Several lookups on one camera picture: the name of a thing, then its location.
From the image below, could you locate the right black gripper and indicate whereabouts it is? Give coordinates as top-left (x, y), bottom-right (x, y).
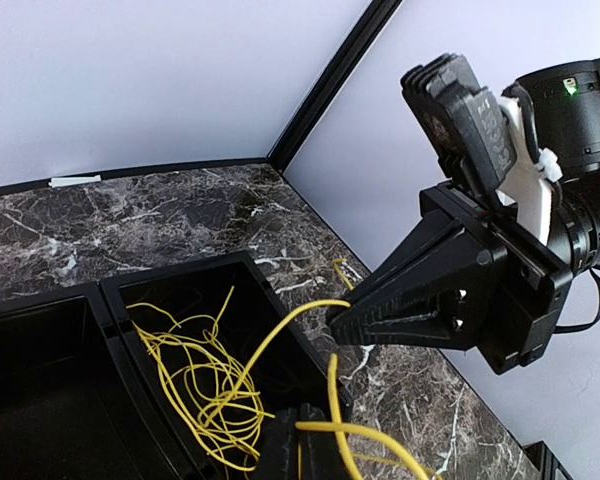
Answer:
top-left (328, 182), bottom-right (573, 374)

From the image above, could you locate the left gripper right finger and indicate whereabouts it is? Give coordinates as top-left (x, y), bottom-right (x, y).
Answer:
top-left (298, 430), bottom-right (350, 480)

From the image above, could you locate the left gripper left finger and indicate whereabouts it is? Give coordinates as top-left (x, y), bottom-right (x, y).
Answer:
top-left (252, 408), bottom-right (299, 480)

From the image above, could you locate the yellow cable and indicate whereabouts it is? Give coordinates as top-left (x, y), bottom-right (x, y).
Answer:
top-left (199, 257), bottom-right (444, 480)
top-left (124, 284), bottom-right (264, 472)

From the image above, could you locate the black three-compartment bin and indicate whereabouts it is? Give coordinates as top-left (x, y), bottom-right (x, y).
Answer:
top-left (0, 251), bottom-right (354, 480)

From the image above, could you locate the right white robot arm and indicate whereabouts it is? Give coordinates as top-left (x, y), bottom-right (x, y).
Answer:
top-left (326, 54), bottom-right (600, 374)

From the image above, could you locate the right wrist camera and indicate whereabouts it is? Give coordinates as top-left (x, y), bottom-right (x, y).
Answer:
top-left (399, 51), bottom-right (564, 246)

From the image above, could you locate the right black frame post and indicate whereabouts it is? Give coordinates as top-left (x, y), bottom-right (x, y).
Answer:
top-left (267, 0), bottom-right (402, 174)

